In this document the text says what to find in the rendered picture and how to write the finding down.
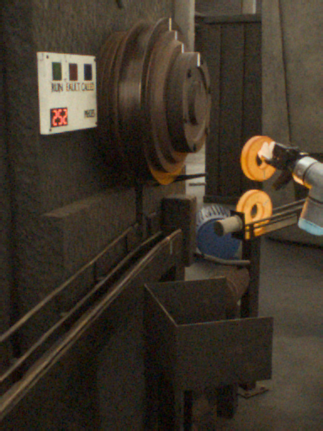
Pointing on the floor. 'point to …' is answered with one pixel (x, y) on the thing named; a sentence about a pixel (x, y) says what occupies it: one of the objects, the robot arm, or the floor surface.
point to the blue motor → (216, 247)
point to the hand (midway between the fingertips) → (260, 152)
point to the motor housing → (234, 284)
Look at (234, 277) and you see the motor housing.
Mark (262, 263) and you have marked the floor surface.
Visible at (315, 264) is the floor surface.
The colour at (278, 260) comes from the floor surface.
